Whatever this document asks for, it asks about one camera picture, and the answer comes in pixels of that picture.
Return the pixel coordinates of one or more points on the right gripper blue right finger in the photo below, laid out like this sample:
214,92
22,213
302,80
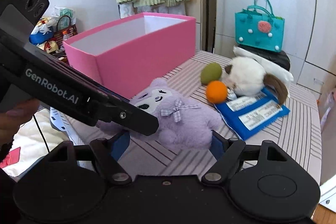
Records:
219,145

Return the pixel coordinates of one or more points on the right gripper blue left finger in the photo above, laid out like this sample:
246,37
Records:
119,144

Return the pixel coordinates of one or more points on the blue wet wipes pack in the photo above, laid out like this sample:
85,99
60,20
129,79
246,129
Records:
246,116

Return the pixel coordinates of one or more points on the purple plush toy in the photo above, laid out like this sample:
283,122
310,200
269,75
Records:
184,123

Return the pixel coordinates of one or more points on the orange plush ball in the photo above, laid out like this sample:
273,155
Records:
216,92

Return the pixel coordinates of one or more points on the green plush ball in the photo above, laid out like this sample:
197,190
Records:
211,72

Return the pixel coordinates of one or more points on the white brown plush dog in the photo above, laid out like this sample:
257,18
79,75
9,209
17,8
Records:
246,77

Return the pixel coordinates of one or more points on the white tissue pack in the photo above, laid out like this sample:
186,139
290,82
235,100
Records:
270,67

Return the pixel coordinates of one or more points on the person's left hand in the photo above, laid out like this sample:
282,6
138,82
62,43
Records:
12,120

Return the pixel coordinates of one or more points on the flower bouquet blue wrap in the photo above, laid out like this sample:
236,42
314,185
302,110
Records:
44,30

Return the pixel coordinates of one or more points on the woven basket bag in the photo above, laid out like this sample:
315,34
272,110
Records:
64,25

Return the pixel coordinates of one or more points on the plastic water bottle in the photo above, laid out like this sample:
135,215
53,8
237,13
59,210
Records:
66,36

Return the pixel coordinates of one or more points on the pink cardboard storage box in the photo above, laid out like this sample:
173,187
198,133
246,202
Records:
125,55

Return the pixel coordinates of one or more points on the black suitcase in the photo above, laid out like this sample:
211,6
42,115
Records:
279,58

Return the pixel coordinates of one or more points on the pink paper shopping bag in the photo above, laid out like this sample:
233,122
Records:
325,103

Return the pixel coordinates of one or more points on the teal felt tote bag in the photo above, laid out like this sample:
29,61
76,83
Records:
258,27

